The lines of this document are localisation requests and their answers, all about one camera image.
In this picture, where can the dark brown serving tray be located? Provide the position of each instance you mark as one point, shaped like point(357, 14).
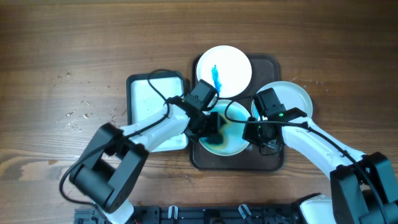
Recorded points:
point(265, 69)

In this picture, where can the green and yellow sponge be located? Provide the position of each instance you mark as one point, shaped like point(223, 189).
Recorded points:
point(222, 129)

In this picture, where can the pale grey plate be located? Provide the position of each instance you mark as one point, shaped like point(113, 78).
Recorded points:
point(291, 96)

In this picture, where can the white plate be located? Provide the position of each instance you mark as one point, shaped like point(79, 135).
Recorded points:
point(233, 135)
point(226, 68)

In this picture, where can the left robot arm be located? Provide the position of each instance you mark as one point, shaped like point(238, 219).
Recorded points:
point(109, 167)

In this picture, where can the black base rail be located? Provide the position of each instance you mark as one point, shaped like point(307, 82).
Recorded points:
point(265, 214)

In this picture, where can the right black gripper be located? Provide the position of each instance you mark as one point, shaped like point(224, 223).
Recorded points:
point(257, 135)

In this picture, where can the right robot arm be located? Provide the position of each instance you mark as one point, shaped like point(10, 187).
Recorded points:
point(363, 186)

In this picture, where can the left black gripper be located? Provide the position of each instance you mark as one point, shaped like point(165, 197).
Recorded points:
point(213, 130)

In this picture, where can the black tray with white water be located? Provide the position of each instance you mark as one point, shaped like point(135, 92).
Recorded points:
point(145, 93)

